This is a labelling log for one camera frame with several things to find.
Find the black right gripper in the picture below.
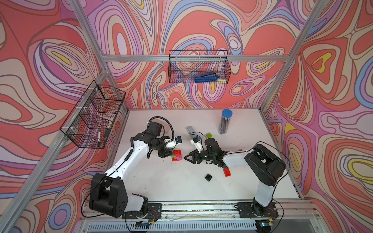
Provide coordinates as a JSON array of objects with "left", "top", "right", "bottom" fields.
[{"left": 184, "top": 148, "right": 215, "bottom": 165}]

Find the red curved lego brick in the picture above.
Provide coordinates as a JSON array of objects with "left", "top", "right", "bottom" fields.
[{"left": 173, "top": 150, "right": 182, "bottom": 157}]

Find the black lego brick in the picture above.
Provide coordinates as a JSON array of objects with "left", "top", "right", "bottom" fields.
[{"left": 205, "top": 174, "right": 212, "bottom": 182}]

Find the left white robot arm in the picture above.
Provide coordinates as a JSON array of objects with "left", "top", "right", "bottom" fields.
[{"left": 88, "top": 133, "right": 182, "bottom": 218}]

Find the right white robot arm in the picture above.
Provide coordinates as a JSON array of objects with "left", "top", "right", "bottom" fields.
[{"left": 184, "top": 138, "right": 287, "bottom": 209}]

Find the blue and cream stapler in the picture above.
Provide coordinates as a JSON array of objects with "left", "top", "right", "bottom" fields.
[{"left": 187, "top": 126, "right": 198, "bottom": 139}]

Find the blue lid pencil tube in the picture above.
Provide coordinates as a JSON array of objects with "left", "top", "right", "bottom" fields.
[{"left": 218, "top": 109, "right": 233, "bottom": 135}]

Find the marker pen in basket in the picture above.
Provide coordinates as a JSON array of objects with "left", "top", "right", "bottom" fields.
[{"left": 97, "top": 131, "right": 101, "bottom": 148}]

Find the yellow item in basket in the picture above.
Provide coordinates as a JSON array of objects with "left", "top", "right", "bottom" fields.
[{"left": 217, "top": 79, "right": 227, "bottom": 84}]

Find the blue stapler in basket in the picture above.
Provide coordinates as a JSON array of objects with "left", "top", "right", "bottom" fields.
[{"left": 194, "top": 72, "right": 219, "bottom": 83}]

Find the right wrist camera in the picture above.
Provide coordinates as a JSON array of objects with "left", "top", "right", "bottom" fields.
[{"left": 190, "top": 136, "right": 203, "bottom": 153}]

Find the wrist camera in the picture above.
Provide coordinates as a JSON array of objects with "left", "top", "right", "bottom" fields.
[
  {"left": 190, "top": 136, "right": 203, "bottom": 153},
  {"left": 164, "top": 136, "right": 182, "bottom": 149}
]

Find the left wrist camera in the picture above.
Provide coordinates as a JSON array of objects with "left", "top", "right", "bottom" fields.
[{"left": 164, "top": 136, "right": 182, "bottom": 149}]

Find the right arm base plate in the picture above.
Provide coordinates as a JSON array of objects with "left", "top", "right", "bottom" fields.
[{"left": 234, "top": 202, "right": 279, "bottom": 219}]

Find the left wire basket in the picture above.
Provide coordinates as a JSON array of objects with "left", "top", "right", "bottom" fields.
[{"left": 60, "top": 81, "right": 126, "bottom": 149}]

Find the wire basket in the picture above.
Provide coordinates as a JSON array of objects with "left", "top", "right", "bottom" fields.
[
  {"left": 168, "top": 49, "right": 231, "bottom": 83},
  {"left": 60, "top": 81, "right": 126, "bottom": 149}
]

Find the back wire basket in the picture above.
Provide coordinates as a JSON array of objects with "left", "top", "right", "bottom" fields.
[{"left": 168, "top": 49, "right": 231, "bottom": 83}]

